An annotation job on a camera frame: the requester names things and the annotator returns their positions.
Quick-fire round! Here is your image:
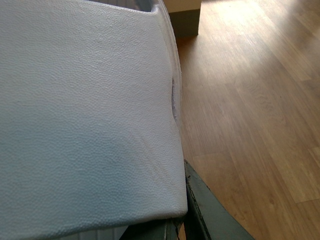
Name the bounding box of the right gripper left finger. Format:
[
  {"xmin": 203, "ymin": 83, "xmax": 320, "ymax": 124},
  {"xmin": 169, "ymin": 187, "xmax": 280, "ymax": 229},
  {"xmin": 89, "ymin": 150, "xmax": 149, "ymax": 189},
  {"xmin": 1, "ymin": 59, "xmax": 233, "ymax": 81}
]
[{"xmin": 120, "ymin": 218, "xmax": 178, "ymax": 240}]

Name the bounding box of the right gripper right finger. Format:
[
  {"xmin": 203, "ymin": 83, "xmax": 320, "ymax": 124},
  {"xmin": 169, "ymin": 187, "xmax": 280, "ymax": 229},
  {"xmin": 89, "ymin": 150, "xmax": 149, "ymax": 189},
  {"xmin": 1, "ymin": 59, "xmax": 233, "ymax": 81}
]
[{"xmin": 184, "ymin": 161, "xmax": 254, "ymax": 240}]

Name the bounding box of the light blue slipper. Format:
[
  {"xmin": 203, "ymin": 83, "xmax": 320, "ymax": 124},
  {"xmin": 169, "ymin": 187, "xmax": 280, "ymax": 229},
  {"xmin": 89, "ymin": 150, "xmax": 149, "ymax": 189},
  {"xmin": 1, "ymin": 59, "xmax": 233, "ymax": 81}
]
[{"xmin": 0, "ymin": 0, "xmax": 188, "ymax": 240}]

